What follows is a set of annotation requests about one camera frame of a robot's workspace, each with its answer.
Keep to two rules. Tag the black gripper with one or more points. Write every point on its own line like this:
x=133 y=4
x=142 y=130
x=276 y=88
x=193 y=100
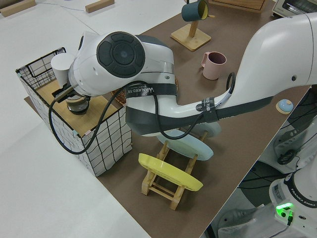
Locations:
x=63 y=93

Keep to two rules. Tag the glass water pot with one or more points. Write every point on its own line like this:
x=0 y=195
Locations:
x=78 y=106

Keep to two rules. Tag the pink mug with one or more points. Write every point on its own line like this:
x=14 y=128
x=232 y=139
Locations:
x=211 y=70

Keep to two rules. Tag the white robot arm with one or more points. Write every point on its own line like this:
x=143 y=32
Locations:
x=158 y=81

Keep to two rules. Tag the wooden block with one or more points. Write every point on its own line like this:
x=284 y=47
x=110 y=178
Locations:
x=99 y=5
x=17 y=7

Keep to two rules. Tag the yellow plate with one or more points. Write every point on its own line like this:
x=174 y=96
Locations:
x=168 y=172

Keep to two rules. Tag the wooden mug stand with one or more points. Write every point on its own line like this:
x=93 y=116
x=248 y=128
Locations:
x=190 y=39

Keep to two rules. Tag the light blue plate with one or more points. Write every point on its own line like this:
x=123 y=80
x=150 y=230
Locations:
x=195 y=151

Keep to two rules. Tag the wooden plate rack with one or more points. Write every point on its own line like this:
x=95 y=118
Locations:
x=173 y=198

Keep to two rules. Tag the dark blue mug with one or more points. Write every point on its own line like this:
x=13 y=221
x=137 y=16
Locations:
x=190 y=11

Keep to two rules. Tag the brown table mat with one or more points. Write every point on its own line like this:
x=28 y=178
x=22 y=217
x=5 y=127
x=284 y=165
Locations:
x=235 y=148

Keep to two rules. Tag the wooden cabinet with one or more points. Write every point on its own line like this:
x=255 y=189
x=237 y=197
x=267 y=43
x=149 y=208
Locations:
x=242 y=5

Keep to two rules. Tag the white toaster oven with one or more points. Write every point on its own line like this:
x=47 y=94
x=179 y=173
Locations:
x=292 y=6

